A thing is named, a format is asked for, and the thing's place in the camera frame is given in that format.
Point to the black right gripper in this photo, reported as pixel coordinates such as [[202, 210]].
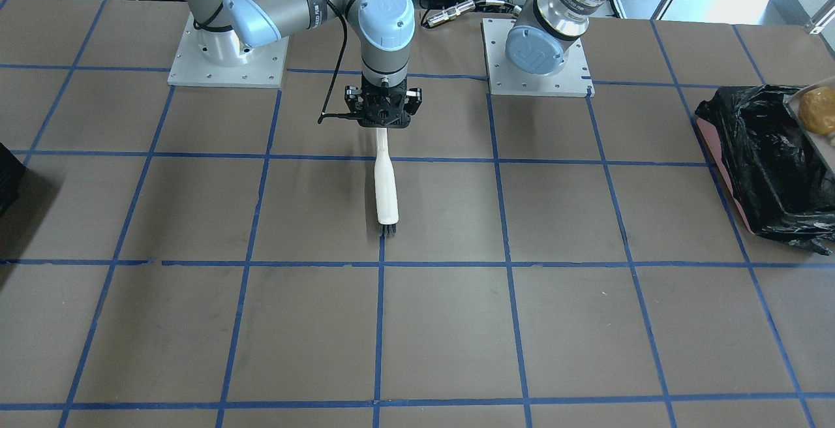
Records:
[[353, 100]]

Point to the white hand brush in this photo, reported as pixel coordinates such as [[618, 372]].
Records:
[[387, 206]]

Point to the brown bread roll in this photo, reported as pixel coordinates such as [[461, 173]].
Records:
[[817, 110]]

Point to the beige plastic dustpan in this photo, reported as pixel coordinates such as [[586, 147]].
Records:
[[822, 144]]

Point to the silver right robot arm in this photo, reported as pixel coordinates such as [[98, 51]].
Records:
[[384, 28]]

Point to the black lined trash bin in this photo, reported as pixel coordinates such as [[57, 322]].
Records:
[[779, 184]]

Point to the silver cable connector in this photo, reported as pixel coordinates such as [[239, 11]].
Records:
[[468, 6]]

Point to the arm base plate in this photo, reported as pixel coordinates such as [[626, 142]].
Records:
[[571, 79], [220, 60]]

